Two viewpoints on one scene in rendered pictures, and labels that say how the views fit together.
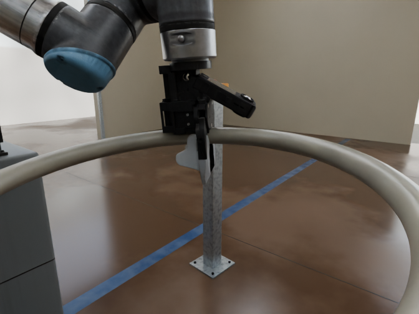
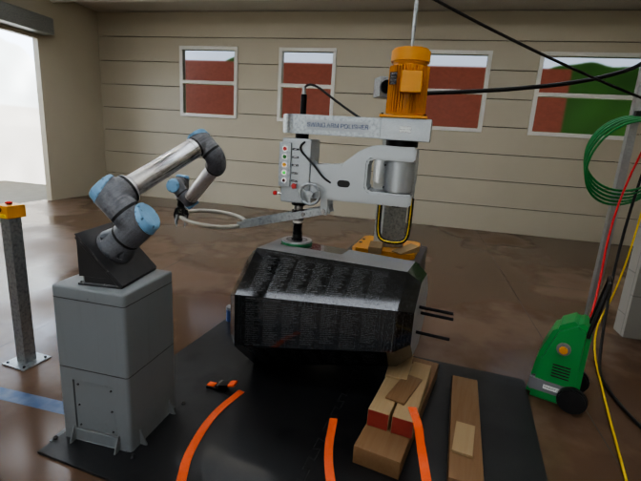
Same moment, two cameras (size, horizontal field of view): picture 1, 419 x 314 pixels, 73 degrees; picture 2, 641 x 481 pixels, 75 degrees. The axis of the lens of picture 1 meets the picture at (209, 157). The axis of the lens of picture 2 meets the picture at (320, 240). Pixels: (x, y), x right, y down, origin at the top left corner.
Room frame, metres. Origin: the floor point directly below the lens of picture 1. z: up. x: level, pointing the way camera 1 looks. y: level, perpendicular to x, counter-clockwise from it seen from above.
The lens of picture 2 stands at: (0.88, 3.14, 1.60)
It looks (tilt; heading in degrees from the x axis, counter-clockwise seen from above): 14 degrees down; 244
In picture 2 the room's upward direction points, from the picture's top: 4 degrees clockwise
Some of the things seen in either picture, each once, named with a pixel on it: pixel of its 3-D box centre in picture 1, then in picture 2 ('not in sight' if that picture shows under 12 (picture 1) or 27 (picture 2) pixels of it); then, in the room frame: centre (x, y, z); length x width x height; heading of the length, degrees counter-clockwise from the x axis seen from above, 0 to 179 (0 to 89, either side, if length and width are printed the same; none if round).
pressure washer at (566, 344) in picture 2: not in sight; (568, 337); (-1.71, 1.56, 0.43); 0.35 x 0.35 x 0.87; 31
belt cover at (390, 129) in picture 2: not in sight; (354, 130); (-0.48, 0.69, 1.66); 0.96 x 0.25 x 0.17; 140
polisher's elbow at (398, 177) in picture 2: not in sight; (398, 177); (-0.72, 0.88, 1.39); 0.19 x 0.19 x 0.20
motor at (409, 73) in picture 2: not in sight; (407, 84); (-0.71, 0.90, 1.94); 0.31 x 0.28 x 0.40; 50
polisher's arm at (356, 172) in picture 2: not in sight; (356, 179); (-0.51, 0.72, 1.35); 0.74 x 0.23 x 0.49; 140
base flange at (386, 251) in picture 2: not in sight; (387, 246); (-1.07, 0.34, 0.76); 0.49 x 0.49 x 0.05; 46
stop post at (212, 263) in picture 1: (212, 180); (18, 285); (1.53, -0.02, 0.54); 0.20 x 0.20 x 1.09; 46
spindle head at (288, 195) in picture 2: not in sight; (311, 173); (-0.28, 0.51, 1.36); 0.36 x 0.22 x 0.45; 140
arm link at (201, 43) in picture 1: (188, 48); not in sight; (0.50, 0.03, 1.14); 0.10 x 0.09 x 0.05; 170
